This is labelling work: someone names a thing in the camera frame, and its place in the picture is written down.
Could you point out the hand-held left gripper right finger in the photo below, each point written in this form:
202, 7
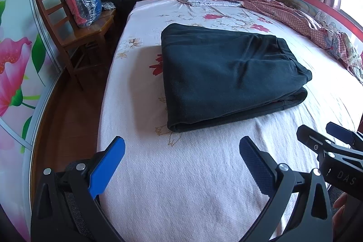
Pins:
255, 165

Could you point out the grey floral pillow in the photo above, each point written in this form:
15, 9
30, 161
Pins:
207, 1

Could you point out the floral wardrobe door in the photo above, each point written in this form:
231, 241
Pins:
17, 60

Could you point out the bed with floral sheet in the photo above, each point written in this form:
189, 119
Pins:
198, 188

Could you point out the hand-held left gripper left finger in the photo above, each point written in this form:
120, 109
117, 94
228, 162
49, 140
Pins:
109, 165

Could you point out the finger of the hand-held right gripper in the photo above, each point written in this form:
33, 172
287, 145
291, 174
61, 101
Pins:
340, 131
314, 140

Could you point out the black clothes pile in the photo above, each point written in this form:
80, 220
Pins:
122, 2

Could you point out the pink dotted quilt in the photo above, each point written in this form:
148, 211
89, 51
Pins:
278, 8

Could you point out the dark pants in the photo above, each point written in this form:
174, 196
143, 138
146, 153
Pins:
227, 72

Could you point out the person's right hand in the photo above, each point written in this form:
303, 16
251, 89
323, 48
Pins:
341, 227

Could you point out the wooden chair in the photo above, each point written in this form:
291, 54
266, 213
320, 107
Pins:
82, 38

